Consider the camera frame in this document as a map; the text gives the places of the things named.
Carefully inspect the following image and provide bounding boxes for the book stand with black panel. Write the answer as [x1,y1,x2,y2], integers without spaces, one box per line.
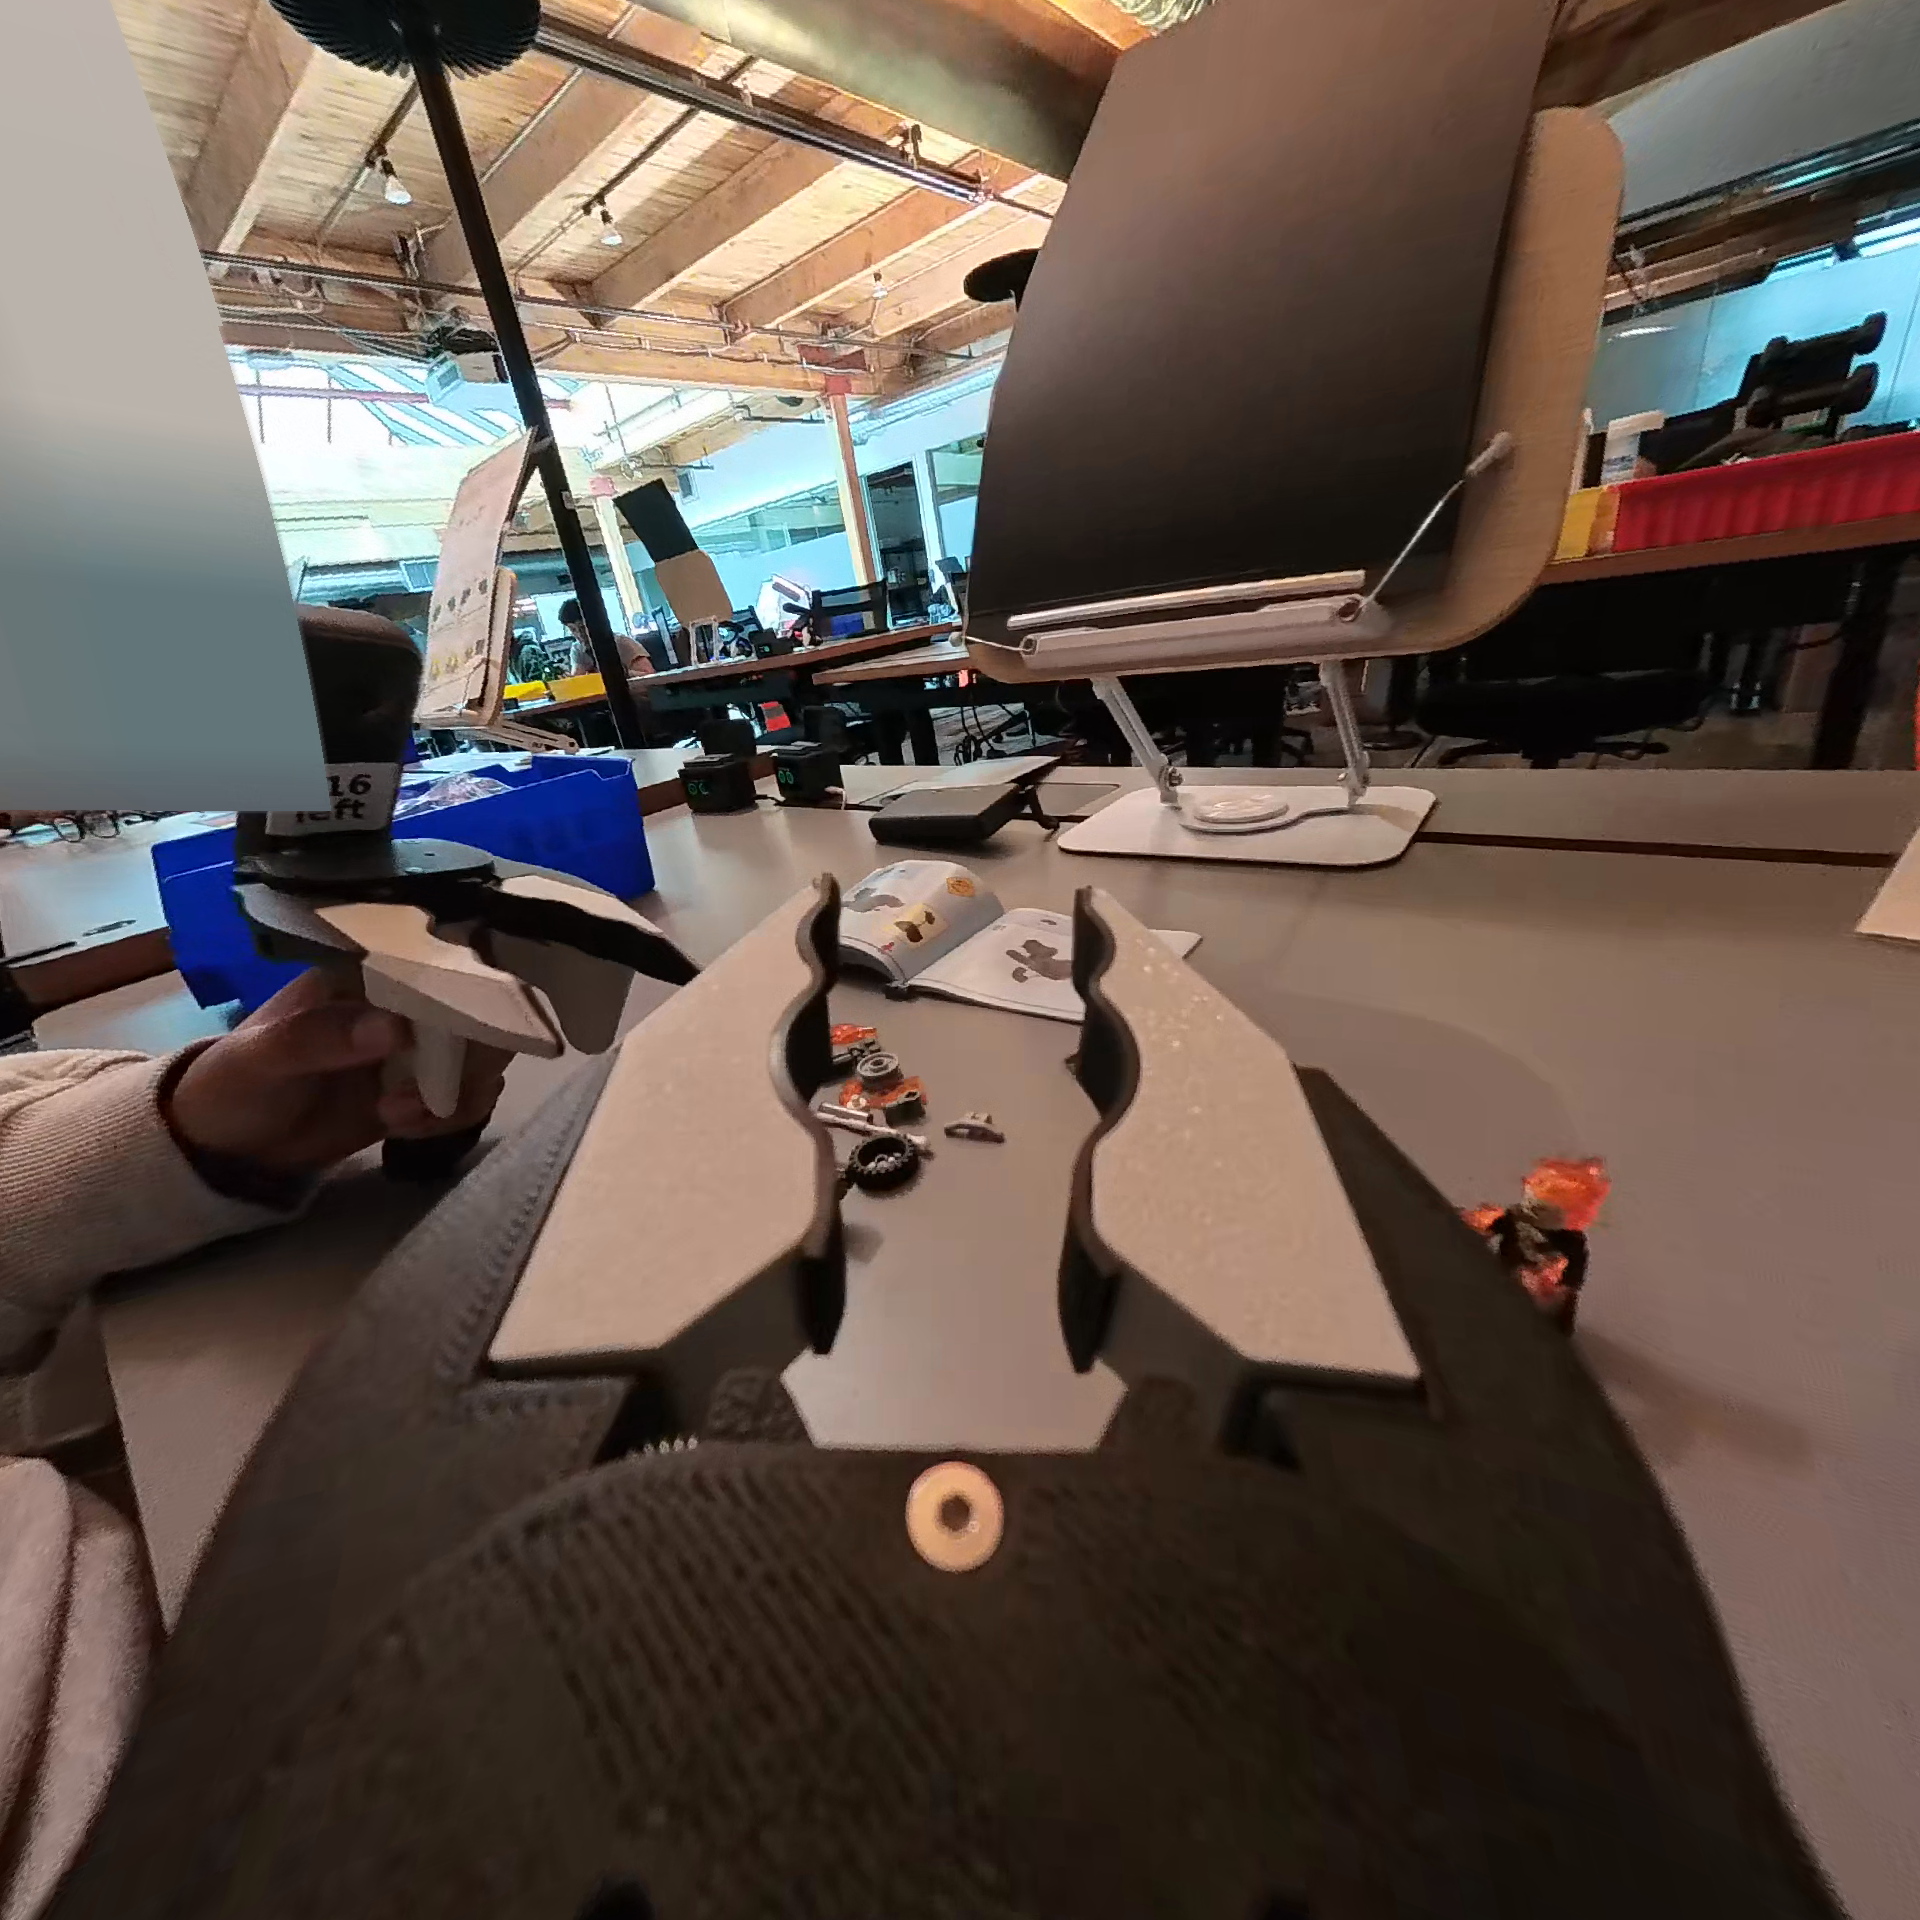
[966,0,1633,872]

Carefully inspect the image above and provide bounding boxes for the long wooden table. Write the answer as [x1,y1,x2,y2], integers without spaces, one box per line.
[1544,516,1920,770]

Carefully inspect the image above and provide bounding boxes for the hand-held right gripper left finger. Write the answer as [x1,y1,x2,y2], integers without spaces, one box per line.
[490,874,852,1377]

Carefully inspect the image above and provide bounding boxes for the black power bank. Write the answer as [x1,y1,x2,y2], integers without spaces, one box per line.
[868,779,1068,849]

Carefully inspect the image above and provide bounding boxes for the black floor lamp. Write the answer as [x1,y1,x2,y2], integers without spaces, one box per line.
[268,0,649,752]

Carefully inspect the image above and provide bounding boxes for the person's left forearm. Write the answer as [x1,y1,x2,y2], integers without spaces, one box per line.
[0,1042,302,1358]

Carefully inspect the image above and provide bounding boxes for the pile of lego pieces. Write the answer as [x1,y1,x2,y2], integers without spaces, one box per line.
[817,1021,1010,1199]

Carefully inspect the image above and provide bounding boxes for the blue storage bin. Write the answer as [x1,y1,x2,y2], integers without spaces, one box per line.
[152,752,657,1019]

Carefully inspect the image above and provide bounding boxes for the row of coloured storage bins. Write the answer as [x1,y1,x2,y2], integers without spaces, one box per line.
[1553,432,1920,559]

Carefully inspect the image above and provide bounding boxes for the lego instruction booklet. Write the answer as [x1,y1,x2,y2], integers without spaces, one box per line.
[836,859,1207,1026]

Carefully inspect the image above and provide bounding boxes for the black and tan board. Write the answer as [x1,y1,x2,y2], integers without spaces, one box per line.
[611,476,739,628]

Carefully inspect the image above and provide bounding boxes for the person's left hand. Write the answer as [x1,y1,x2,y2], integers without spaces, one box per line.
[163,968,510,1189]

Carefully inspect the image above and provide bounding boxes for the orange flame lego minifigure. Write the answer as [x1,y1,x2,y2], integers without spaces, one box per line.
[1460,1153,1617,1331]

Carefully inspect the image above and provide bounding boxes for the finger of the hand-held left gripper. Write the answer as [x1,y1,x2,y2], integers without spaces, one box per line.
[319,908,568,1062]
[471,869,702,1055]

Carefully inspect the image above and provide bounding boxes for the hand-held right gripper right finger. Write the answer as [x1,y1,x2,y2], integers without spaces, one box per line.
[1061,884,1421,1386]

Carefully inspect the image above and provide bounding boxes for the picture chart board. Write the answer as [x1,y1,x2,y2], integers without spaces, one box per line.
[413,432,588,754]

